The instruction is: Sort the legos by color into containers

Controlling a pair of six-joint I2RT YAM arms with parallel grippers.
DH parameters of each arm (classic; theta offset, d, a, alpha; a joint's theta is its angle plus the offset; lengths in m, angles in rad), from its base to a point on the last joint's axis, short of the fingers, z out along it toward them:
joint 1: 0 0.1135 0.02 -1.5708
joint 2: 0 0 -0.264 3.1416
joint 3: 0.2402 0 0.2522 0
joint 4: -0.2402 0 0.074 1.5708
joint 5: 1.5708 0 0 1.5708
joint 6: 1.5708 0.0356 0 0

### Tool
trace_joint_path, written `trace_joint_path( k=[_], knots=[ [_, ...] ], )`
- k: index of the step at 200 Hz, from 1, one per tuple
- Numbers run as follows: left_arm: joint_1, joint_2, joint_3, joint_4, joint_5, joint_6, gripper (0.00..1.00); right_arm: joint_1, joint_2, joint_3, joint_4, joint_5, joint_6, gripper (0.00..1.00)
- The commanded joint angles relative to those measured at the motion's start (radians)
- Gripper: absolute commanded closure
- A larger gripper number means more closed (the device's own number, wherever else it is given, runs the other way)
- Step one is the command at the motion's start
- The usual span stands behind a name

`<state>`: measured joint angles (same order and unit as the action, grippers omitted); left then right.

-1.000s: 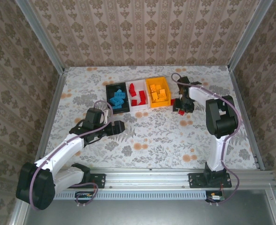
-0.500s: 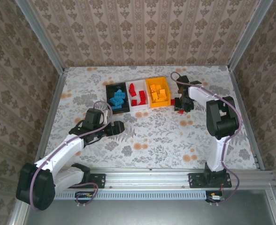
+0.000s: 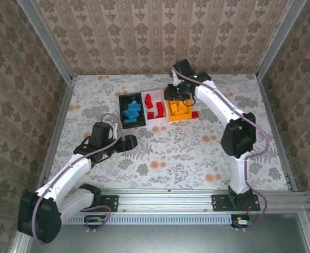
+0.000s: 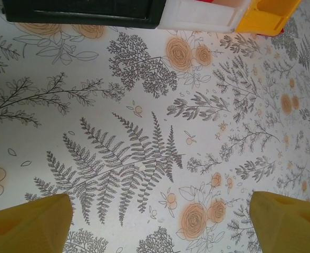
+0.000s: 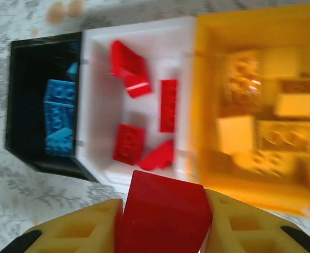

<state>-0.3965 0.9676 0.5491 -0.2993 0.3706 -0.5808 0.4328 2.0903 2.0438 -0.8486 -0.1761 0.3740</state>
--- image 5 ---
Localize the black plastic container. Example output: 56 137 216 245
4 31 98 182

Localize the yellow plastic container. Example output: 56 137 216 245
188 2 310 221

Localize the white plastic container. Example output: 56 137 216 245
74 17 198 187

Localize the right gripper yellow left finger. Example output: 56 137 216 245
0 199 124 253

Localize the floral patterned tablecloth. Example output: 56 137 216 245
0 0 310 253

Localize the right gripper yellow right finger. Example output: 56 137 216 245
202 189 310 253

